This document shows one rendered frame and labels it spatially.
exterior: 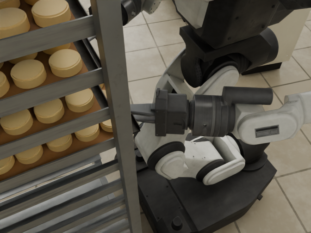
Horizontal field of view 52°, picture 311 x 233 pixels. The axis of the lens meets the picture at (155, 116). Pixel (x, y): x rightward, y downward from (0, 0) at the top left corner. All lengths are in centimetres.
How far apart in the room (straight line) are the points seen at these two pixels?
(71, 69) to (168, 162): 61
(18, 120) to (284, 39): 180
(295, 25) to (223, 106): 151
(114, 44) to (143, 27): 216
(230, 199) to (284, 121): 87
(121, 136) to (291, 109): 33
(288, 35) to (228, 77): 128
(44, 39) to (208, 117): 35
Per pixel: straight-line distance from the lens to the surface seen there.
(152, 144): 104
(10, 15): 48
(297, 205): 176
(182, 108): 63
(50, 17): 46
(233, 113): 66
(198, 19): 75
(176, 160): 105
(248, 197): 150
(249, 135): 65
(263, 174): 158
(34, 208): 154
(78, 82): 49
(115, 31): 42
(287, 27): 209
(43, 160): 65
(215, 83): 88
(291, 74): 235
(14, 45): 43
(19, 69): 53
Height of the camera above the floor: 148
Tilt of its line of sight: 51 degrees down
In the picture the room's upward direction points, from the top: straight up
